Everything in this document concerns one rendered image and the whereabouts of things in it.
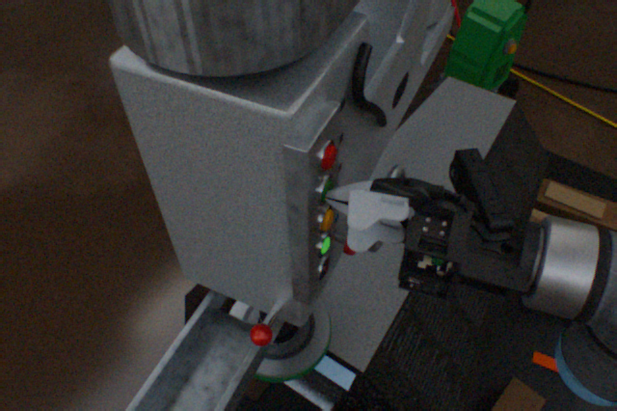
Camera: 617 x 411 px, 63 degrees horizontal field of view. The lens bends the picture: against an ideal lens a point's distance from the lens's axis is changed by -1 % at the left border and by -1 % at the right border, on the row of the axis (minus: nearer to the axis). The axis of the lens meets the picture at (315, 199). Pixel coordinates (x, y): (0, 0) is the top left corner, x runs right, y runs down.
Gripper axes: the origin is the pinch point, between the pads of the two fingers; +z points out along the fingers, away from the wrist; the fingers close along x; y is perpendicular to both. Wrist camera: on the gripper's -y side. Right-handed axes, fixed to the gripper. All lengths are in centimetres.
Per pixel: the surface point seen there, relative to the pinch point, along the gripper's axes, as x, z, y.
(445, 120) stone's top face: 62, -2, -90
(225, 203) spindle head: 4.2, 13.7, 2.2
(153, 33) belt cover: -19.6, 14.2, 4.6
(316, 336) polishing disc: 54, 8, -7
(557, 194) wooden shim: 135, -53, -143
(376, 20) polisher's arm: 2.1, 7.1, -38.6
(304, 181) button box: -5.1, 2.3, 3.8
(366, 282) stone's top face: 60, 3, -26
